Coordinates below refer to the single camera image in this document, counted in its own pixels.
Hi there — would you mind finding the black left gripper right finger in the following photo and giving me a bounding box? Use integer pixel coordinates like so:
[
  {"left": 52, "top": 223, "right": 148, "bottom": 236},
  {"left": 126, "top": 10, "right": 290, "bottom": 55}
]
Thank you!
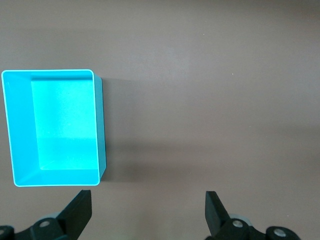
[{"left": 204, "top": 191, "right": 301, "bottom": 240}]

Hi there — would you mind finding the turquoise plastic storage box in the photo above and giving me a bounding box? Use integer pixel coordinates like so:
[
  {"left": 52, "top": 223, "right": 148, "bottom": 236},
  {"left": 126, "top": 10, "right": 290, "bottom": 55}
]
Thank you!
[{"left": 1, "top": 69, "right": 108, "bottom": 188}]

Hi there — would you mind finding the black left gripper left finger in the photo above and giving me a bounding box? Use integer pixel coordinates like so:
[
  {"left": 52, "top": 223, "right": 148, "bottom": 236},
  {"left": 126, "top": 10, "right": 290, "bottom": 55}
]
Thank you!
[{"left": 0, "top": 189, "right": 93, "bottom": 240}]

